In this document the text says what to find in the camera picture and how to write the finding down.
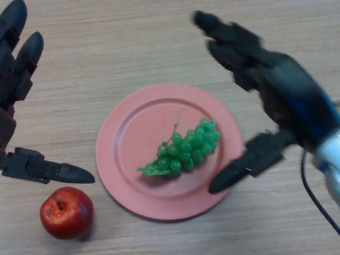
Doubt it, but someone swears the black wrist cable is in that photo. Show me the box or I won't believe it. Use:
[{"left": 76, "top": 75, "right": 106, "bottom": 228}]
[{"left": 301, "top": 151, "right": 340, "bottom": 232}]

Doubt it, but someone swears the green grape bunch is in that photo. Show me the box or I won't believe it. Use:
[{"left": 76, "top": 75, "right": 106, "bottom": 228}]
[{"left": 137, "top": 111, "right": 222, "bottom": 178}]

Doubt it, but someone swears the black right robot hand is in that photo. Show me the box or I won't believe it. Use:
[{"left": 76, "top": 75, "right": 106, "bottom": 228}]
[{"left": 192, "top": 10, "right": 338, "bottom": 194}]

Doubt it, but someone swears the pink round plate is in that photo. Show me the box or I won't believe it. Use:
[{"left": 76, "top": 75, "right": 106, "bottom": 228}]
[{"left": 95, "top": 83, "right": 244, "bottom": 221}]

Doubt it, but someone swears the red apple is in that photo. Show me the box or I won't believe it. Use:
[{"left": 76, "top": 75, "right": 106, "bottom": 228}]
[{"left": 39, "top": 186, "right": 95, "bottom": 241}]

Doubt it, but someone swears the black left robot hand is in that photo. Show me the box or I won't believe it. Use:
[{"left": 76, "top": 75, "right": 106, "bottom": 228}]
[{"left": 0, "top": 0, "right": 96, "bottom": 184}]

